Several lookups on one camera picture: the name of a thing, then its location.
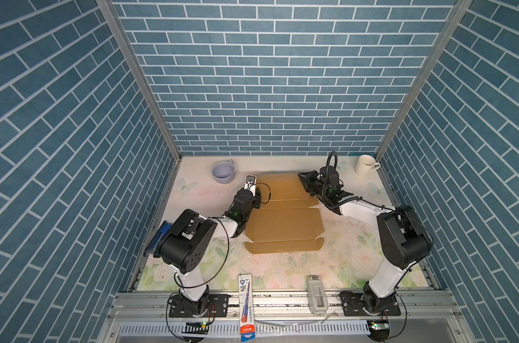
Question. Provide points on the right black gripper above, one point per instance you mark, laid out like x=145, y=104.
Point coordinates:
x=306, y=181

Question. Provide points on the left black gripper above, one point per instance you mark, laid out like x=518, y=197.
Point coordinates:
x=256, y=199

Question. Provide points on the brown cardboard box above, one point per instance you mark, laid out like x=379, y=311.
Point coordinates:
x=291, y=220

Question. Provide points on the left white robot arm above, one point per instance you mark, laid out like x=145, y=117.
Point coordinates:
x=183, y=243

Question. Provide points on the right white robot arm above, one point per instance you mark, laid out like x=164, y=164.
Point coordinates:
x=404, y=239

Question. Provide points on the white ceramic mug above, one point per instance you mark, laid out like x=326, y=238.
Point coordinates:
x=366, y=164

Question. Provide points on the blue stapler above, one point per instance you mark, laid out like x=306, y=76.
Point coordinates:
x=153, y=247

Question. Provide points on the grey white remote device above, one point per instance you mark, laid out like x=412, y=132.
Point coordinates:
x=317, y=299

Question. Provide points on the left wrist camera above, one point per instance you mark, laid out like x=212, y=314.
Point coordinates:
x=251, y=182

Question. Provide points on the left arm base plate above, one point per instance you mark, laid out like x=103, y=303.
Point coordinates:
x=182, y=307

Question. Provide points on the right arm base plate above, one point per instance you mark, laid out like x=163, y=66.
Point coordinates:
x=360, y=304

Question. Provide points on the aluminium front rail frame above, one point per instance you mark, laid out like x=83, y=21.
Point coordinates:
x=284, y=312

